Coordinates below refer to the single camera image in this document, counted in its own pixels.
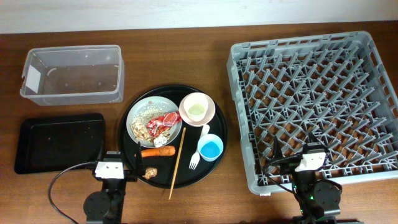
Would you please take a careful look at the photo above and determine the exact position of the cream plastic cup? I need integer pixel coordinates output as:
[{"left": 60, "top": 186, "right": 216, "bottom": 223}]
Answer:
[{"left": 183, "top": 93, "right": 208, "bottom": 121}]

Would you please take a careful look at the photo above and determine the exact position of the clear plastic waste bin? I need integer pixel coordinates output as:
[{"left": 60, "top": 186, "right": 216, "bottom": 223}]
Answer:
[{"left": 20, "top": 45, "right": 124, "bottom": 106}]

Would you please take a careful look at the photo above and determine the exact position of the orange carrot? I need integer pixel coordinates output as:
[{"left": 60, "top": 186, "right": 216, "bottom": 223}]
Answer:
[{"left": 141, "top": 146, "right": 175, "bottom": 157}]

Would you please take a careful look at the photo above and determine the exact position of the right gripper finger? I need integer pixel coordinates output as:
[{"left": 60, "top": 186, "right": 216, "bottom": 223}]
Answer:
[
  {"left": 307, "top": 133, "right": 326, "bottom": 150},
  {"left": 273, "top": 136, "right": 284, "bottom": 159}
]

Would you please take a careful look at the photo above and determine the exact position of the wooden chopstick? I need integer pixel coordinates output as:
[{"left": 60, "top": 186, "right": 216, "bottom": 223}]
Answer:
[{"left": 168, "top": 127, "right": 187, "bottom": 200}]

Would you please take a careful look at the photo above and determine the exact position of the pink bowl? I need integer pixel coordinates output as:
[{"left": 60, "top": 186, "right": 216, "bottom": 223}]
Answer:
[{"left": 179, "top": 94, "right": 216, "bottom": 127}]

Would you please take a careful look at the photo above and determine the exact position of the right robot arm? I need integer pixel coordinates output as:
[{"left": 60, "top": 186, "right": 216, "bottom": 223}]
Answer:
[{"left": 270, "top": 133, "right": 343, "bottom": 223}]

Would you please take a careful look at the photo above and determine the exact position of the black rectangular tray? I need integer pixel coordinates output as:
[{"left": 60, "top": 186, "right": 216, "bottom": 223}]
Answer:
[{"left": 14, "top": 113, "right": 106, "bottom": 174}]

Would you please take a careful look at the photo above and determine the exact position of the food scraps pile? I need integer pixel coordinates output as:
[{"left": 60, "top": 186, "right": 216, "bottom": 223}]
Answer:
[{"left": 130, "top": 107, "right": 170, "bottom": 143}]

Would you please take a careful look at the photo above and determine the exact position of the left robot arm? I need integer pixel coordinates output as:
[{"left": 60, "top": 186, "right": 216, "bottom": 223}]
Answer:
[{"left": 83, "top": 146, "right": 146, "bottom": 223}]

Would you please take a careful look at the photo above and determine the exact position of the blue plastic cup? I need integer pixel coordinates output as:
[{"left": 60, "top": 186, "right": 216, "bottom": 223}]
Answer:
[{"left": 197, "top": 134, "right": 224, "bottom": 162}]

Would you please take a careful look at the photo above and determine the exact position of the white plastic fork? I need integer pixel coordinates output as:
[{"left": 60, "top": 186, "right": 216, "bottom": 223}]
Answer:
[{"left": 188, "top": 124, "right": 211, "bottom": 170}]

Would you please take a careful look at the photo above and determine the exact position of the red snack wrapper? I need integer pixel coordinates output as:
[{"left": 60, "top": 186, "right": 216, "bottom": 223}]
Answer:
[{"left": 146, "top": 111, "right": 182, "bottom": 138}]

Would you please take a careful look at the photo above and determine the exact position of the grey dishwasher rack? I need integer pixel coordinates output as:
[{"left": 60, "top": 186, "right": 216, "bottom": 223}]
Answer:
[{"left": 226, "top": 31, "right": 397, "bottom": 196}]

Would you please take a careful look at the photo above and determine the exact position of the round black serving tray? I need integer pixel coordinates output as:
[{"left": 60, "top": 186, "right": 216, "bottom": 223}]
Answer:
[{"left": 118, "top": 85, "right": 228, "bottom": 189}]

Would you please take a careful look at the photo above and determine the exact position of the white paper ball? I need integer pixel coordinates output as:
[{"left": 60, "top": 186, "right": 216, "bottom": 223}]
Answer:
[{"left": 153, "top": 134, "right": 168, "bottom": 147}]

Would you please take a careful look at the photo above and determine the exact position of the grey plate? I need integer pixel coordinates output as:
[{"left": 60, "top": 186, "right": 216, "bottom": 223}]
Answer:
[{"left": 126, "top": 96, "right": 182, "bottom": 148}]

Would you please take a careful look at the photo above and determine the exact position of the ginger root piece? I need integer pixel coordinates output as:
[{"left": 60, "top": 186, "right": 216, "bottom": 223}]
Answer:
[{"left": 143, "top": 167, "right": 158, "bottom": 180}]

